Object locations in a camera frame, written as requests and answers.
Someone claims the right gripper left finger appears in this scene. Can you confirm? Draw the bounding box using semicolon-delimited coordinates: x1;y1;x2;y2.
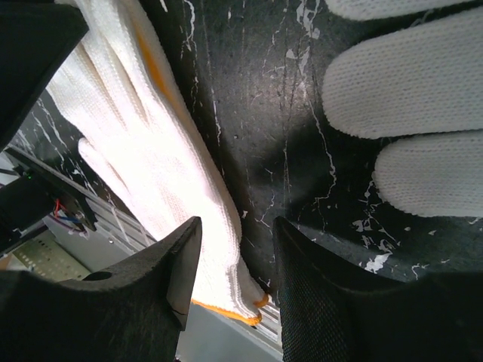
1;217;202;361

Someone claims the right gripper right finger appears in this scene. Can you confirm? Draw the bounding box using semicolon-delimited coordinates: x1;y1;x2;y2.
272;217;482;361

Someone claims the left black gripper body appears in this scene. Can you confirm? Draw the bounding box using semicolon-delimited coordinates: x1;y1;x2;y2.
1;1;88;149

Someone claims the yellow dotted work glove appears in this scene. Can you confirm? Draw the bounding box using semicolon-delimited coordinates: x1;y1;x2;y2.
47;1;268;326

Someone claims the white knit glove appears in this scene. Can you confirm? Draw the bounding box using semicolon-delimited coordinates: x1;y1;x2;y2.
322;6;482;217

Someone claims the front aluminium rail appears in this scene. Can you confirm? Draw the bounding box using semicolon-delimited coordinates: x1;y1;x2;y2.
86;197;155;255

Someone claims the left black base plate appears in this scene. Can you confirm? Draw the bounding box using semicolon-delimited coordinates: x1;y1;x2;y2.
5;146;97;232

